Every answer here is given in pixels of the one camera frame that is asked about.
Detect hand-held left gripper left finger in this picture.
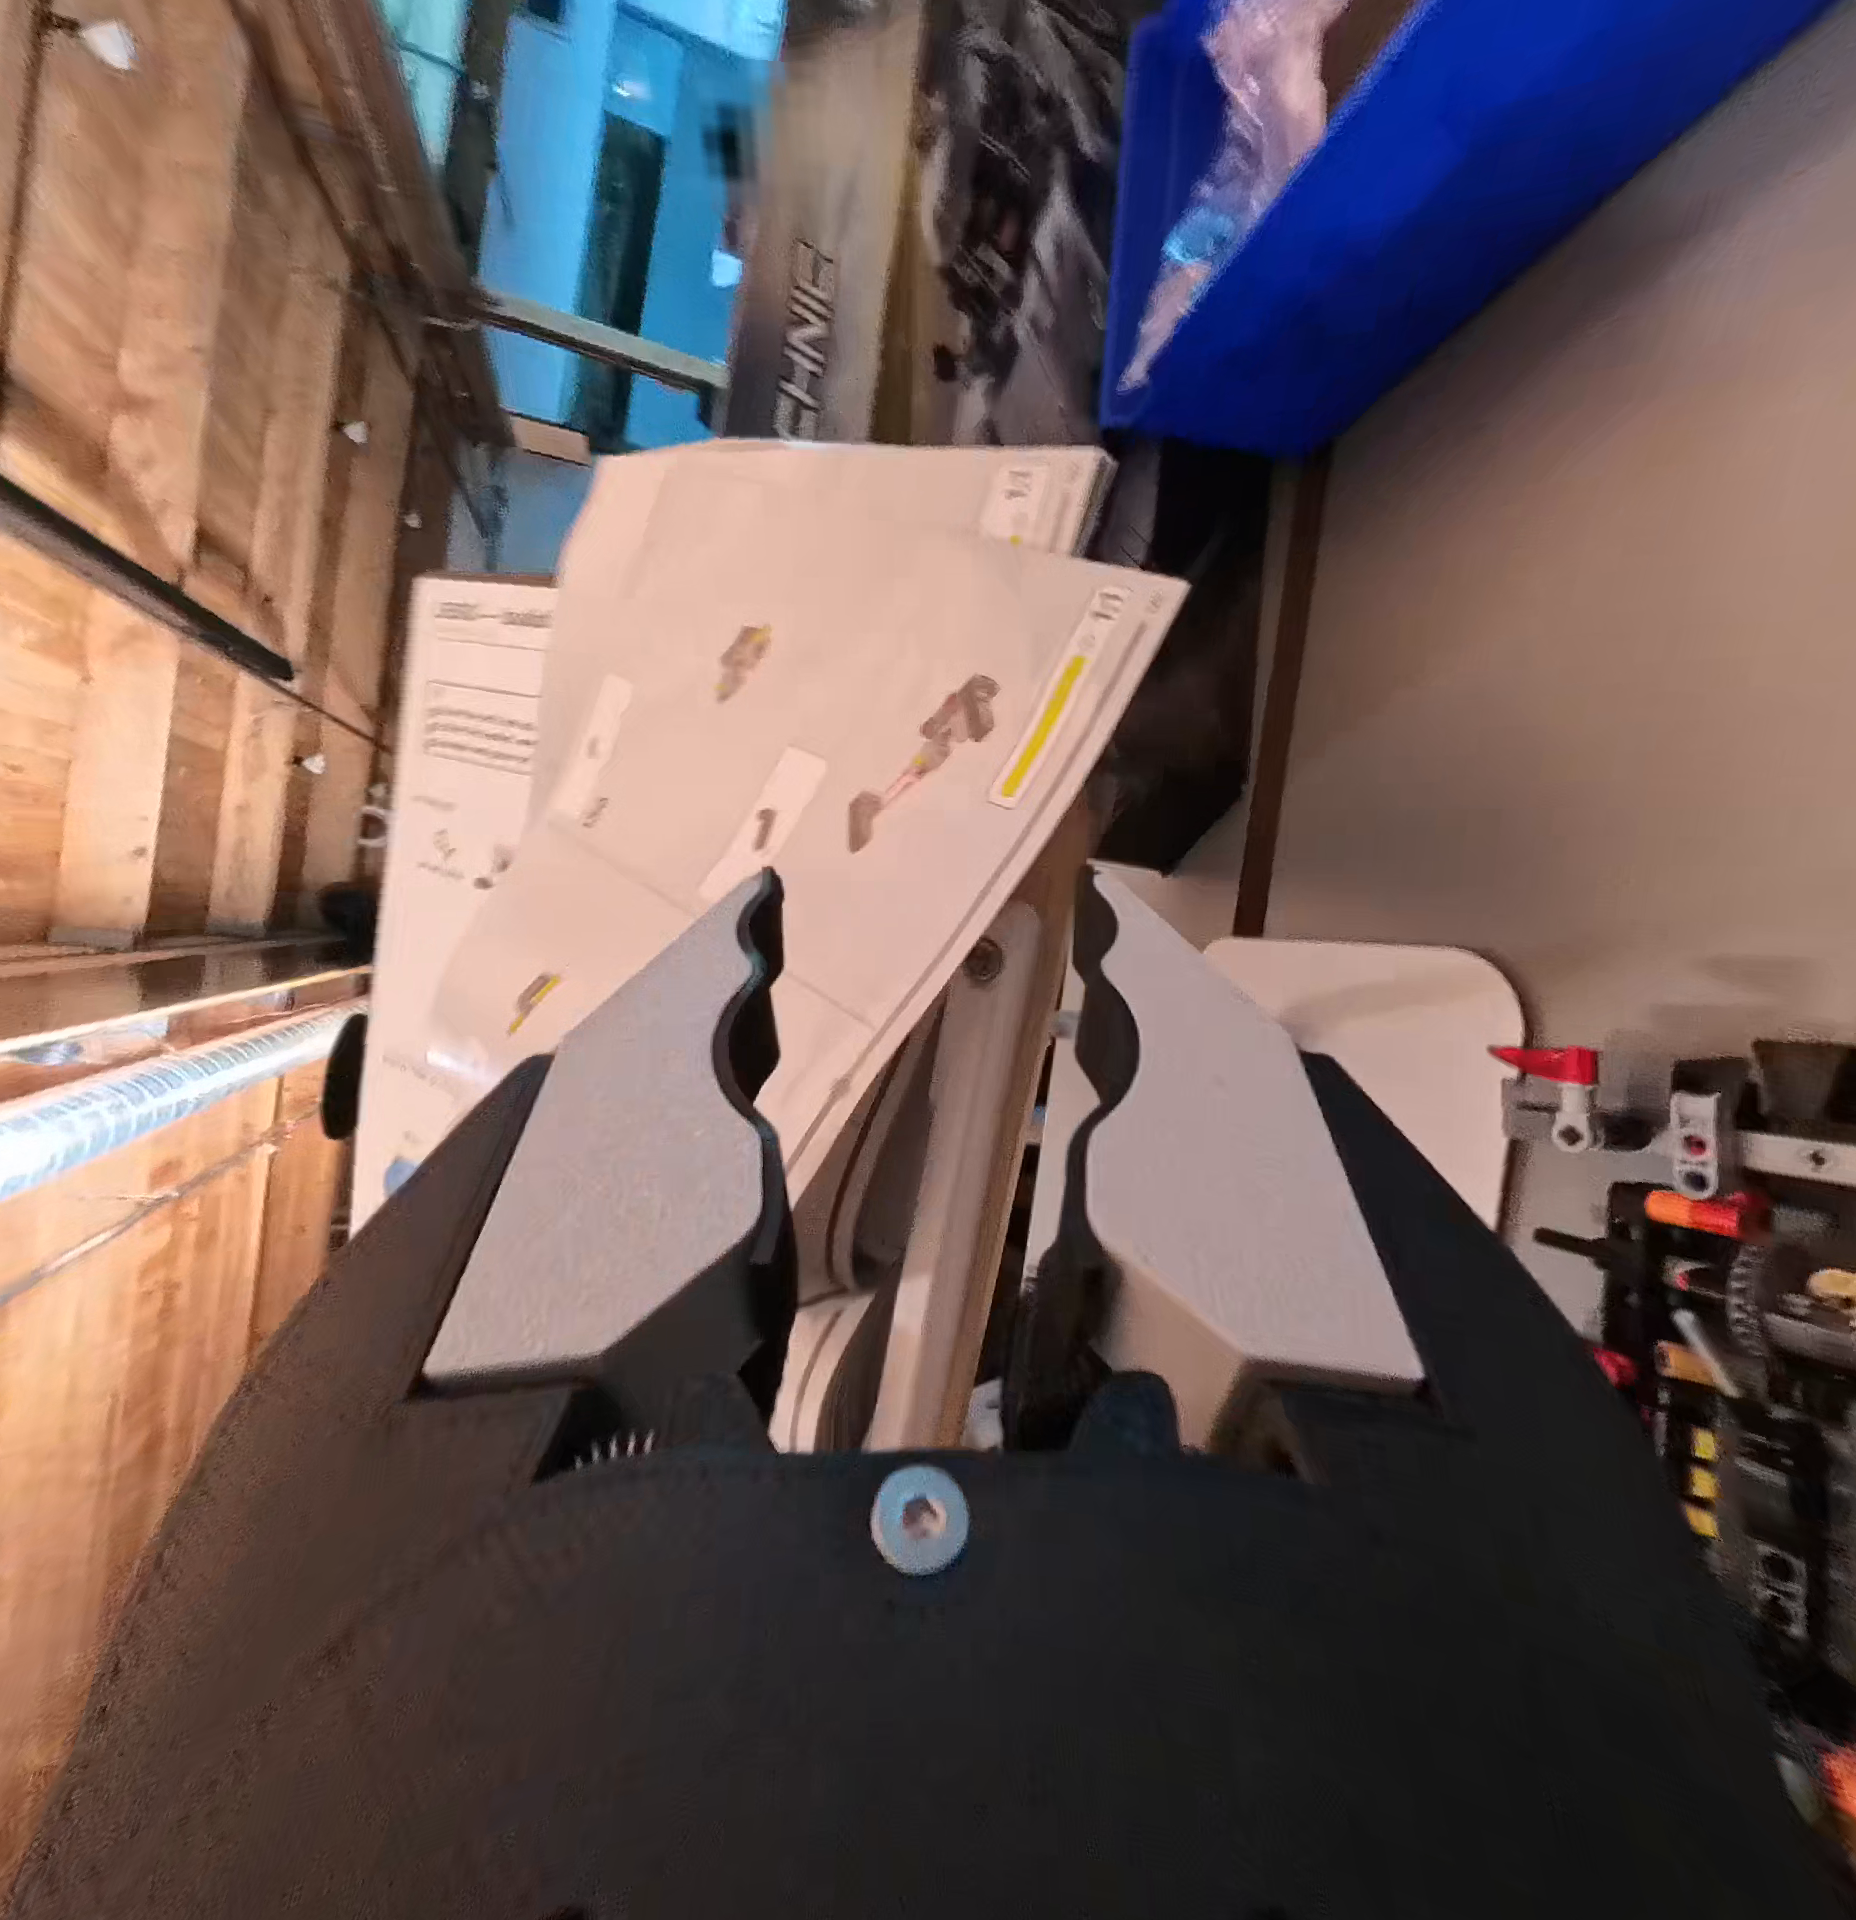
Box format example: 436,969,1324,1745
417,865,799,1388

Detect open instruction booklet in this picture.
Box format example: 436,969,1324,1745
349,440,1190,1245

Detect partly built lego model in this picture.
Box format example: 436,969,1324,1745
1488,1034,1856,1878

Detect white booklet stand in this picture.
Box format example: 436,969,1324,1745
768,862,1528,1455

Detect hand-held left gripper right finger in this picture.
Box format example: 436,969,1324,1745
1036,865,1430,1454

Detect blue plastic bin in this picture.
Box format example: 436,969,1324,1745
1100,0,1845,459

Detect clear plastic parts bags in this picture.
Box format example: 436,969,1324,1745
1123,0,1349,390

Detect dark printed lego box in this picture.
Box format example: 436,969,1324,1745
724,0,1274,873

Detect silver ventilation duct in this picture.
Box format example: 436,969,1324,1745
0,1004,367,1218

